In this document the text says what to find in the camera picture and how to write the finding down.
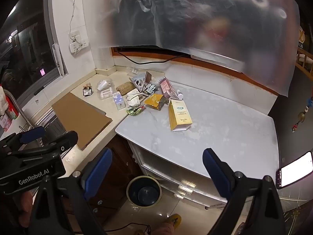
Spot white paper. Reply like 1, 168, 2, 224
126, 90, 142, 107

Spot smartphone with lit screen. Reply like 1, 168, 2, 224
275, 151, 313, 189

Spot white power strip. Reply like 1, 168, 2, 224
69, 39, 89, 53

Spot dark window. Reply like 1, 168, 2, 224
0, 0, 61, 96

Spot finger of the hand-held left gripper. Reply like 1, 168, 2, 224
0, 126, 46, 148
10, 130, 79, 161

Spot black and white patterned packet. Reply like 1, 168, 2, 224
144, 83, 157, 96

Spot small white and blue box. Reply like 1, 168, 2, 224
112, 92, 126, 110

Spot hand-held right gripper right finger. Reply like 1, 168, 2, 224
202, 148, 286, 235

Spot red and white container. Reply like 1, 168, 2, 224
0, 86, 19, 130

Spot person's left hand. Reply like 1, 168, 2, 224
14, 190, 34, 229

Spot round trash bin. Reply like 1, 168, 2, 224
126, 176, 162, 207

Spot steel faucet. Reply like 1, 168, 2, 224
4, 89, 35, 129

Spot white cabinet with ribbed panels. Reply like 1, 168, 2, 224
127, 139, 255, 210

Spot black cable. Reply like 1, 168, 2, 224
115, 48, 184, 65

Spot steel sink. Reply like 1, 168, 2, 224
32, 108, 66, 147

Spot yellow packet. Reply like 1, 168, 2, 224
144, 94, 168, 111

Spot white slatted panel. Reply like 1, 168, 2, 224
52, 43, 67, 76

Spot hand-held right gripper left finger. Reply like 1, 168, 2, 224
27, 147, 113, 235

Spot brown wooden door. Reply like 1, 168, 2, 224
88, 135, 145, 208

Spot brown cardboard sheet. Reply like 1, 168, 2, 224
51, 92, 113, 151

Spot yellow cardboard box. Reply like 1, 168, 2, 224
168, 97, 192, 132

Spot white cable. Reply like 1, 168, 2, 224
67, 0, 77, 42

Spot yellow slipper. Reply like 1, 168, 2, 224
166, 214, 182, 228

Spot beige woven fibre bundle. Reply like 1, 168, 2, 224
116, 81, 134, 95

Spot brown wooden trim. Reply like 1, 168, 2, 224
111, 46, 279, 96

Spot dark red packet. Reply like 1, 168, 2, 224
160, 78, 178, 98

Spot hanging ornament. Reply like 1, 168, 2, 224
291, 95, 313, 133

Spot translucent plastic sheet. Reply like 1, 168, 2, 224
96, 0, 301, 97

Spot green wrapper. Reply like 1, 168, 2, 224
126, 104, 146, 115

